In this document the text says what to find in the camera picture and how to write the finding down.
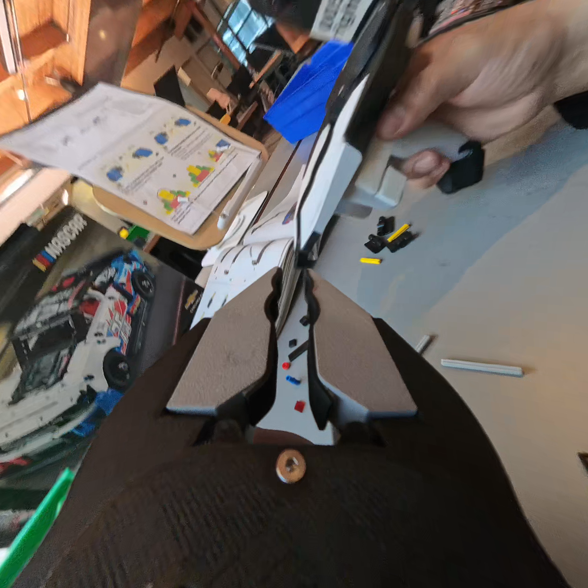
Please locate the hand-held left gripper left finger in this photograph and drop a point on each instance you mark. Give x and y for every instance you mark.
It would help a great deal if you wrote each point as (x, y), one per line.
(225, 358)

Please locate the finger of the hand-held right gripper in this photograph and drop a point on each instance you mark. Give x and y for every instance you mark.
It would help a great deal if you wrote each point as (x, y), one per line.
(317, 156)
(330, 193)

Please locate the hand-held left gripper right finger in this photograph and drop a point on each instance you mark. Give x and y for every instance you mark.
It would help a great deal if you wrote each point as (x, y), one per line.
(358, 367)

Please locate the grey desk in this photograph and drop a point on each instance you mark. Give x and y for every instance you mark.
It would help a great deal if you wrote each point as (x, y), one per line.
(505, 298)

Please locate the person's right hand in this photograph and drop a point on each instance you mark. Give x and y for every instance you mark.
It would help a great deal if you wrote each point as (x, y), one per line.
(496, 73)

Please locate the blue storage bin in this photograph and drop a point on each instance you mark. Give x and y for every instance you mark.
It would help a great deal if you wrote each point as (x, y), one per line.
(298, 105)

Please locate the long black tile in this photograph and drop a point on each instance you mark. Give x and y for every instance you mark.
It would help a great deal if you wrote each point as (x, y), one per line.
(297, 351)

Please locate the yellow toy axle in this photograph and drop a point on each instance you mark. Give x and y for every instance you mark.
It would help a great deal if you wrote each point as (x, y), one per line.
(370, 260)
(398, 233)

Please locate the open instruction booklet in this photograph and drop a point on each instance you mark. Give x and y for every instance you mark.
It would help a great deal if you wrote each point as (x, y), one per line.
(239, 262)

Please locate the green building block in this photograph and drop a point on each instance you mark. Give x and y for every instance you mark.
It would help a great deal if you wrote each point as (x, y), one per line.
(138, 233)

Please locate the black toy car set box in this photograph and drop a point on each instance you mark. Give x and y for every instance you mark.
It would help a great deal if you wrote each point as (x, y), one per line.
(69, 344)

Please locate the black flat panel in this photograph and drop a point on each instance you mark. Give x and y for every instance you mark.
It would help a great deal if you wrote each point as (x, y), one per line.
(169, 86)

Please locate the printed instruction sheet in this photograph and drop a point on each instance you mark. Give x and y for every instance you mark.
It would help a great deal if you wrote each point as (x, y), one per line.
(115, 138)

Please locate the green storage bin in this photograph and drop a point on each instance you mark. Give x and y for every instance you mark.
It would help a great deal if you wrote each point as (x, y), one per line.
(36, 528)

